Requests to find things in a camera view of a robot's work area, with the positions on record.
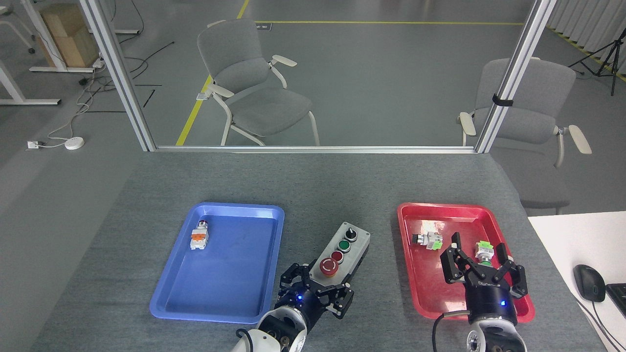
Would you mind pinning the white pleated curtain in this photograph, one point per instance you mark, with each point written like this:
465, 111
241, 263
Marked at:
592, 24

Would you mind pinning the silver aluminium crossbar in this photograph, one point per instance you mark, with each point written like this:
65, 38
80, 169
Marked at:
318, 149

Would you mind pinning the grey four-button control box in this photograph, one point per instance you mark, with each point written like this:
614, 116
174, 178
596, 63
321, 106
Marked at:
342, 249

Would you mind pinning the push button switch orange block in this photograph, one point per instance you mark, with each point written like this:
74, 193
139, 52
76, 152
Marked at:
199, 237

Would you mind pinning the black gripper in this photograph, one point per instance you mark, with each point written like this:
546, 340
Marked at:
303, 303
491, 300

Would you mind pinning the black keyboard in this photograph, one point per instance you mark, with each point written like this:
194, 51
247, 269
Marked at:
618, 298

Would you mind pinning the silver aluminium post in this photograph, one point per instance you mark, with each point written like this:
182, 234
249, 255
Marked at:
513, 73
122, 83

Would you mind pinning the white side desk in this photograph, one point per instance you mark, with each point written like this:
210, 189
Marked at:
567, 239

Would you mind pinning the white floor power socket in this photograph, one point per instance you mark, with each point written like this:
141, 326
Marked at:
33, 144

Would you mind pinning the white round floor device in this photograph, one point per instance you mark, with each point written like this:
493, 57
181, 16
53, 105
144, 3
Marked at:
74, 143

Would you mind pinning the white desk leg frame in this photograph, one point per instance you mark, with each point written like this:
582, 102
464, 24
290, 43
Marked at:
49, 46
19, 100

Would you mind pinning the red plastic tray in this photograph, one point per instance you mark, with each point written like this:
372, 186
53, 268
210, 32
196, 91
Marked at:
455, 220

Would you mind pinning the green push button switch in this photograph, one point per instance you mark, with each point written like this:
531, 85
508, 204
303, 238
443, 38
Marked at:
484, 252

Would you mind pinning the blue plastic tray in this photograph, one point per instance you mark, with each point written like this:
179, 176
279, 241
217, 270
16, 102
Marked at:
230, 264

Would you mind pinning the black tripod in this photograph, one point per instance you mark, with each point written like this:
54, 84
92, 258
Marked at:
612, 54

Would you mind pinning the black-headed selector switch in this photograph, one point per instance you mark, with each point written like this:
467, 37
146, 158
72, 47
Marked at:
428, 240

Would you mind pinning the grey chair with armrests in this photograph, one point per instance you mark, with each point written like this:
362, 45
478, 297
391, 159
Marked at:
266, 105
535, 115

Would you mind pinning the black computer mouse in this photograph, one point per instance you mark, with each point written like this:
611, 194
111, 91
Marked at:
589, 282

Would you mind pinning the brown cardboard box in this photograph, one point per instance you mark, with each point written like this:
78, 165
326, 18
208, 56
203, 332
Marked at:
71, 36

